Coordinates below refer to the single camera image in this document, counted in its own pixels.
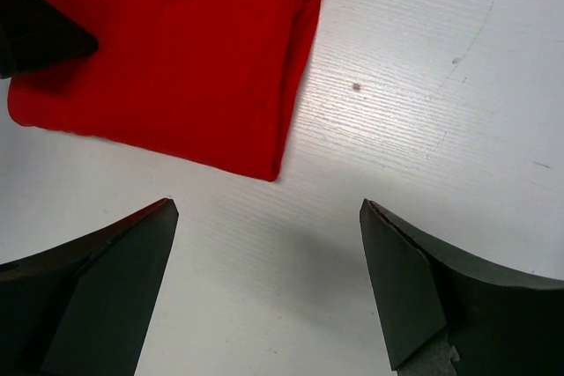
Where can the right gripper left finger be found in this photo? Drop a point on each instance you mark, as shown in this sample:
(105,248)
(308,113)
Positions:
(84,307)

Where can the red t shirt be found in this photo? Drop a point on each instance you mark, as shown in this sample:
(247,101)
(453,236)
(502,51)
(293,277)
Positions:
(211,81)

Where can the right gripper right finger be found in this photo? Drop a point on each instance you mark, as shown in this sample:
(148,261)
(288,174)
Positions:
(444,311)

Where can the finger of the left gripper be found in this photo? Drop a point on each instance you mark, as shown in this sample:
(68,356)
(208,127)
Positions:
(35,35)

